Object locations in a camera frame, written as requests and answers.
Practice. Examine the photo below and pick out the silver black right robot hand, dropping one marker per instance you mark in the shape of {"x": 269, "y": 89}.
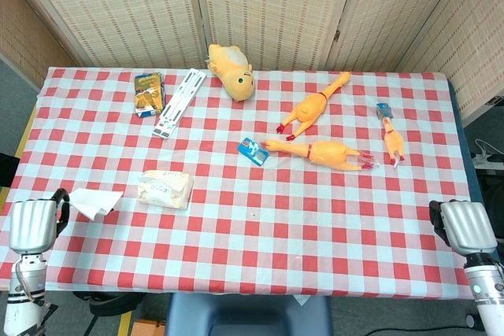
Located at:
{"x": 468, "y": 227}

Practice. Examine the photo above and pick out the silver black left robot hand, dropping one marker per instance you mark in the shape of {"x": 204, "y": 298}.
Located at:
{"x": 33, "y": 226}

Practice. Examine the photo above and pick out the white paper tissue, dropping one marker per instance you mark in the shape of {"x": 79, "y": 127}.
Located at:
{"x": 96, "y": 202}

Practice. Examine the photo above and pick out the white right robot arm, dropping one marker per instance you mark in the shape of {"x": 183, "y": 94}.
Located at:
{"x": 486, "y": 289}

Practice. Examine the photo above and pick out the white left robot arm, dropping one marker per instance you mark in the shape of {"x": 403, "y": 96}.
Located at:
{"x": 25, "y": 292}

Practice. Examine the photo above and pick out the cream packet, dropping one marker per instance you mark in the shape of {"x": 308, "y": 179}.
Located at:
{"x": 165, "y": 190}

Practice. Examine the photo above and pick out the black bag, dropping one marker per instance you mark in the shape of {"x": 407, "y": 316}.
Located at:
{"x": 492, "y": 198}

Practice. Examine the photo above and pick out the white power strip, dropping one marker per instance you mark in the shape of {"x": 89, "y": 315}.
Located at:
{"x": 488, "y": 161}

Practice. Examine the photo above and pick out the blue table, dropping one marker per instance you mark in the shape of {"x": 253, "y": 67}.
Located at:
{"x": 466, "y": 147}

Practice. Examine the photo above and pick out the black chair base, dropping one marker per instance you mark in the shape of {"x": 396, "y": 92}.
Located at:
{"x": 108, "y": 302}

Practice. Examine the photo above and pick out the small yellow rubber chicken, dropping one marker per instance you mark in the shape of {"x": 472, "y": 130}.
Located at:
{"x": 393, "y": 141}

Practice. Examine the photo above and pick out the orange box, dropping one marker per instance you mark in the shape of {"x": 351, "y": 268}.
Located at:
{"x": 149, "y": 328}

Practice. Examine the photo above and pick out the large wrapped rubber chicken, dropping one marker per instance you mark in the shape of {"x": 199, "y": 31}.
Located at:
{"x": 327, "y": 153}

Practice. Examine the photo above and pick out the yellow blue snack box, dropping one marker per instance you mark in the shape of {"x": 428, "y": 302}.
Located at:
{"x": 149, "y": 94}

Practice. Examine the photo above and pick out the woven folding screen panel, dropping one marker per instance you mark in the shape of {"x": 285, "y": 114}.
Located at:
{"x": 126, "y": 9}
{"x": 27, "y": 37}
{"x": 397, "y": 17}
{"x": 275, "y": 9}
{"x": 472, "y": 37}

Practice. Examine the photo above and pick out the white plastic folding stand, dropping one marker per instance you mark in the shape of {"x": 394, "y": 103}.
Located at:
{"x": 179, "y": 104}

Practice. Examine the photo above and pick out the unwrapped yellow rubber chicken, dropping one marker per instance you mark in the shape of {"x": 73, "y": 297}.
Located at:
{"x": 311, "y": 105}

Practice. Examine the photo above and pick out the red white checked tablecloth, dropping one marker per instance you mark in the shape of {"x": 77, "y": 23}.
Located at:
{"x": 252, "y": 218}

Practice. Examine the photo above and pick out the blue cardboard toy label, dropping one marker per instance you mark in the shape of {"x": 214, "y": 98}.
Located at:
{"x": 254, "y": 151}

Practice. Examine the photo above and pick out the blue chair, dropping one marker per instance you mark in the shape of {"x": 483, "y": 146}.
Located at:
{"x": 248, "y": 314}

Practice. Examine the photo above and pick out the brass screen hinge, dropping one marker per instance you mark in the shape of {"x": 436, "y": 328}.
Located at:
{"x": 336, "y": 34}

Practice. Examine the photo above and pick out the yellow pig squeeze toy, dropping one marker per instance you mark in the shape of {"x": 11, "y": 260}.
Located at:
{"x": 234, "y": 72}

